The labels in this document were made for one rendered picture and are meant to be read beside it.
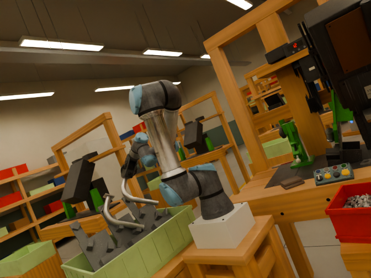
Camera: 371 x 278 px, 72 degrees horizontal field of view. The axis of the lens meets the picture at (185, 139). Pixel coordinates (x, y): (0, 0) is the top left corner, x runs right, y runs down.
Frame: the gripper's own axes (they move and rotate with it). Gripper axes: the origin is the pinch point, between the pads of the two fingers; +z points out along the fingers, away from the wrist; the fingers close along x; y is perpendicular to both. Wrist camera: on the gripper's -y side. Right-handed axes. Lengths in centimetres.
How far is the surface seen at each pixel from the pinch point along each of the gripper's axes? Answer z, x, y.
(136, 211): 8.0, -11.5, -16.6
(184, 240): -9, -36, -39
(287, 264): -37, -73, -57
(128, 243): 7.1, -9.3, -37.6
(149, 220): 8.1, -20.3, -20.6
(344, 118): -91, -85, -8
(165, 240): -11.4, -24.1, -42.0
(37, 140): 464, 201, 440
